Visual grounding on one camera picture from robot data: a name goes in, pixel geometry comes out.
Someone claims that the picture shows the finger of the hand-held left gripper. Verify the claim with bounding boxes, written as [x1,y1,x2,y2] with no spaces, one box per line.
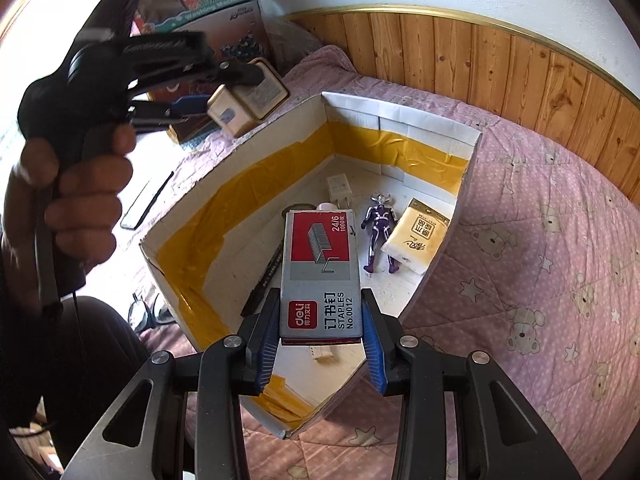
[129,97,212,135]
[132,57,267,96]

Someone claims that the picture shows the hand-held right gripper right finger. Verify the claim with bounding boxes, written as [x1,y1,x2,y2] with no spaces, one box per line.
[361,287,582,480]

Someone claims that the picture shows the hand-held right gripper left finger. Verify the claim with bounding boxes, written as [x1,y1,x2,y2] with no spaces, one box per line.
[62,287,282,480]

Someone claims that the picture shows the black marker pen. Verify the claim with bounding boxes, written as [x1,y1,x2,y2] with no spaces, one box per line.
[240,239,287,319]

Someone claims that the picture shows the white cardboard box yellow tape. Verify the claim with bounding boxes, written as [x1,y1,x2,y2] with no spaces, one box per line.
[138,91,484,439]

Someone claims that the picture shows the yellow tissue pack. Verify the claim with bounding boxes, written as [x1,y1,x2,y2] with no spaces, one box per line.
[382,197,452,275]

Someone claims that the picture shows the purple silver action figure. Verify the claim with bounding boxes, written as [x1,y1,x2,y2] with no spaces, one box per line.
[363,192,401,275]

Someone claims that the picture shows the white plug charger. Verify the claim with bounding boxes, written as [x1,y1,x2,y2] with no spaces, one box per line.
[325,173,354,209]

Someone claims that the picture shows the person's left hand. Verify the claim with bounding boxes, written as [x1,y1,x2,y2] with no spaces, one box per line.
[0,122,137,303]

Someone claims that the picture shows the robot figure toy box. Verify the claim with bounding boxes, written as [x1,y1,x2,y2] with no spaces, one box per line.
[147,0,275,143]

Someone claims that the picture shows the black eyeglasses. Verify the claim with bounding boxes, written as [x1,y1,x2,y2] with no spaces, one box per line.
[126,291,174,332]

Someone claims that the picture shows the person's dark trouser leg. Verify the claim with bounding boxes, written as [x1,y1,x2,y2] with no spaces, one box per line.
[0,260,151,476]

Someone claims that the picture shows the pink bear printed blanket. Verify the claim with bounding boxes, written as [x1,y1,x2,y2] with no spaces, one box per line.
[135,44,640,480]

